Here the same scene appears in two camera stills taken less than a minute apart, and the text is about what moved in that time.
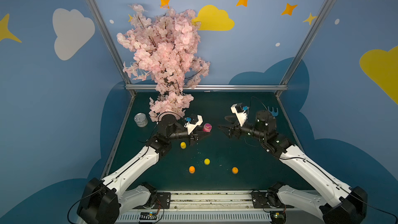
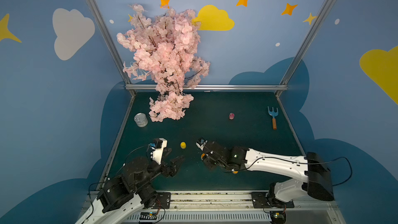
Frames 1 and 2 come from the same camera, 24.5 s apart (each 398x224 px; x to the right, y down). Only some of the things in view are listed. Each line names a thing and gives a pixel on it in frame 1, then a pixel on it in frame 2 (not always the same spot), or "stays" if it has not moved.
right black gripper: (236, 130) → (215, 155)
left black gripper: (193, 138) → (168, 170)
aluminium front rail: (218, 207) stays
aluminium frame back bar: (215, 87) stays
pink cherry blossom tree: (165, 47) stays
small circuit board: (147, 215) stays
